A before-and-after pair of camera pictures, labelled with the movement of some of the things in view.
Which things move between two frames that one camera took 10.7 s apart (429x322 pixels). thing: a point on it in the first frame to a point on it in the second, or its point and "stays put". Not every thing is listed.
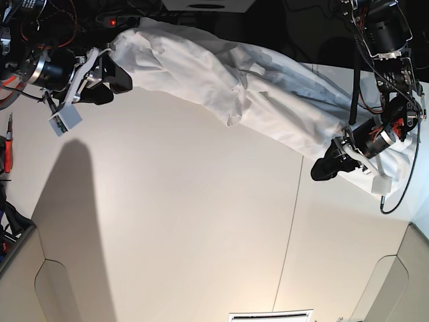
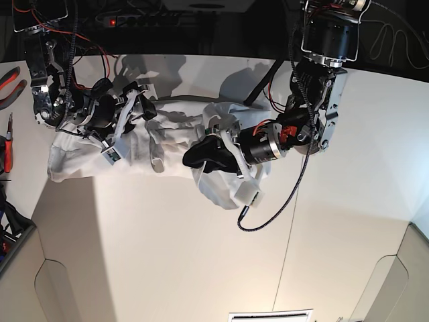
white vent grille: [280, 316] stays put
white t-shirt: [253, 84] to [160, 143]
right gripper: [367, 139] to [250, 145]
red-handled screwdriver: [7, 147] stays put
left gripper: [62, 73] to [106, 114]
